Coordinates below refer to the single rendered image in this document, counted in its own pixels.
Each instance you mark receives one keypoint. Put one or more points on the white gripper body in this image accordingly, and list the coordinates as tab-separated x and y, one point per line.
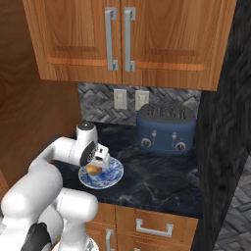
102	160

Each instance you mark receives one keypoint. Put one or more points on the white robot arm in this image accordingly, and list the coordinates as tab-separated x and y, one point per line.
29	196

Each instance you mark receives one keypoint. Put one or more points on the brown potato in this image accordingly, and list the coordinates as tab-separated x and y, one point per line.
93	169

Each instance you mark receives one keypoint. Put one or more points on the blue patterned plate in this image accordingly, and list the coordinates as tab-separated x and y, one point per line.
111	175

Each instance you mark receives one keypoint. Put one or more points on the wooden drawer front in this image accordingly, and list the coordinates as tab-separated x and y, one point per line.
157	225
105	214

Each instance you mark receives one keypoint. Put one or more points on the blue four-slot toaster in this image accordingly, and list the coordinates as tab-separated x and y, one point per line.
165	129

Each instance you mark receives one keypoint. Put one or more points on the wooden base cupboard door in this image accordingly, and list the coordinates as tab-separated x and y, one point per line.
104	240
147	245

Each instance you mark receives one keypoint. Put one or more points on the tall wooden side cabinet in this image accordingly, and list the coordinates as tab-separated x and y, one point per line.
32	98

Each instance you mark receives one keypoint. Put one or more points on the white wall switch plate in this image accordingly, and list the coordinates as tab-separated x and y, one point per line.
120	99

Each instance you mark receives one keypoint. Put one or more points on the white wall outlet plate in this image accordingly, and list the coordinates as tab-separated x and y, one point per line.
141	99

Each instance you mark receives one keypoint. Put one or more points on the wooden wall cupboard door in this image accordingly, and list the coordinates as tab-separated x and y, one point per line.
176	39
75	36

